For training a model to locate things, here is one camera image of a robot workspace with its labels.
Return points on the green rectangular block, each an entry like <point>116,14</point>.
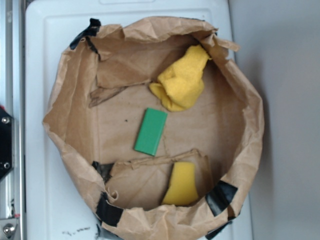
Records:
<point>150,131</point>

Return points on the brown paper bag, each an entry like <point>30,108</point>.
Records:
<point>96,108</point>

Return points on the yellow crumpled cloth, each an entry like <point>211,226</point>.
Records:
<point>179,86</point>

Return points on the yellow sponge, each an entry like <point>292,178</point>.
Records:
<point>182,189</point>

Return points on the black tape front right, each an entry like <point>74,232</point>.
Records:
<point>220,197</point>

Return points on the black tape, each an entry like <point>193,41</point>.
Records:
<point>90,31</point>
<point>220,197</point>
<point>108,213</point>

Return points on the black tape front left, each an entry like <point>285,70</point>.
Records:
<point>108,213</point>

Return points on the black tape back left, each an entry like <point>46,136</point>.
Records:
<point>90,31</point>

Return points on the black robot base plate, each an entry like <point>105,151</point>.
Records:
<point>6,139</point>

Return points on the silver metal frame rail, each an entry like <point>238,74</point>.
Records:
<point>12,98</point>

